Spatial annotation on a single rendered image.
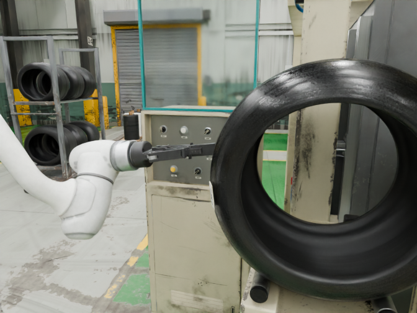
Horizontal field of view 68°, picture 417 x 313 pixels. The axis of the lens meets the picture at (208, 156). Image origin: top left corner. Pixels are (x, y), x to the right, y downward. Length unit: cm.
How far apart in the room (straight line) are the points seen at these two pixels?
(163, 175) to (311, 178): 81
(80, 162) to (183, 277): 101
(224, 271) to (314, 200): 73
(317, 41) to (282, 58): 874
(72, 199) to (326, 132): 76
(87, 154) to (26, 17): 1143
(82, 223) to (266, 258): 46
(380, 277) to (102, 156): 73
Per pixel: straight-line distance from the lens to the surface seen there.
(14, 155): 85
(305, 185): 107
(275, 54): 976
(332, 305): 100
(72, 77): 459
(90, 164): 91
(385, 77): 68
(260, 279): 84
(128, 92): 1048
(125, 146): 88
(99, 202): 87
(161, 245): 171
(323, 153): 105
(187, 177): 155
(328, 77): 65
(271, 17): 989
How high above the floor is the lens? 140
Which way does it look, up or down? 13 degrees down
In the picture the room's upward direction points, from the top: straight up
